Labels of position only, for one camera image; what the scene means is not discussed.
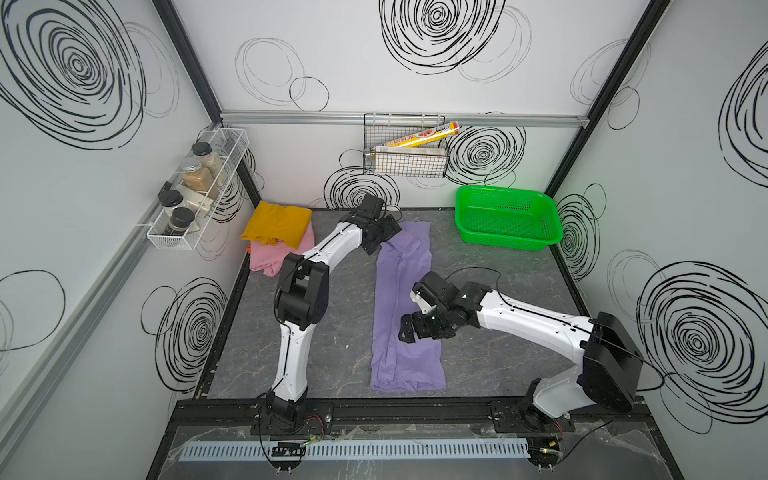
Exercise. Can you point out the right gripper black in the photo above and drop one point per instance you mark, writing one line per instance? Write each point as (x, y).
(415, 318)

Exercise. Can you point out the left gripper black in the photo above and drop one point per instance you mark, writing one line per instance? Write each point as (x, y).
(386, 232)

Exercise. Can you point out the purple t-shirt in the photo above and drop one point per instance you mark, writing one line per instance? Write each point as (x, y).
(396, 366)

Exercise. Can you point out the green plastic basket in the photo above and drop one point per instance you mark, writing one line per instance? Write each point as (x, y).
(506, 217)

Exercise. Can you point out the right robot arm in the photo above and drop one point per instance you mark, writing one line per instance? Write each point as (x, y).
(606, 363)

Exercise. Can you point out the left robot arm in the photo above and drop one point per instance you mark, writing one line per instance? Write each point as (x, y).
(302, 297)

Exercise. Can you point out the folded yellow t-shirt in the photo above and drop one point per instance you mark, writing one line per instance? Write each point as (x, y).
(271, 224)

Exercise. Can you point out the folded pink t-shirt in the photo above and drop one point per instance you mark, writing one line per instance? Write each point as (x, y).
(269, 259)

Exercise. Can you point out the yellow foil roll box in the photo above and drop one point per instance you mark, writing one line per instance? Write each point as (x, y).
(425, 137)

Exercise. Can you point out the spice jar tan contents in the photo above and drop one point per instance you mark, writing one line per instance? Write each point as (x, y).
(196, 176)

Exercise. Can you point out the spice jar black lid far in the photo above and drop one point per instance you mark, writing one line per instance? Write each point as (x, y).
(208, 157)

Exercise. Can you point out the spice jar black lid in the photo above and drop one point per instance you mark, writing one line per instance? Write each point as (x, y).
(170, 200)
(180, 221)
(208, 157)

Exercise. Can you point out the spice jar black lid near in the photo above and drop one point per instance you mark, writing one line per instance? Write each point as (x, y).
(180, 221)

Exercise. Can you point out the spice jar black lid middle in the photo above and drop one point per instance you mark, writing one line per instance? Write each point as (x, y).
(170, 200)

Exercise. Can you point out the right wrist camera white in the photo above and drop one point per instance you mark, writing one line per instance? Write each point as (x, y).
(424, 306)

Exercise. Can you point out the grey box in wire basket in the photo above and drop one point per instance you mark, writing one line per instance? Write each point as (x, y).
(408, 162)

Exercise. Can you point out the black wire wall basket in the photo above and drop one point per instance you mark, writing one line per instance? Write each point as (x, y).
(380, 128)

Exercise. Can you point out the white slotted cable duct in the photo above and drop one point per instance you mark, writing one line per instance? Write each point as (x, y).
(404, 449)

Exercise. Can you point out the white wire spice shelf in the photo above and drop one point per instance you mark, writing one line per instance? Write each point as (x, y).
(201, 203)

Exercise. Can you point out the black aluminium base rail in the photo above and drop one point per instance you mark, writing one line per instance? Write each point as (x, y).
(325, 416)

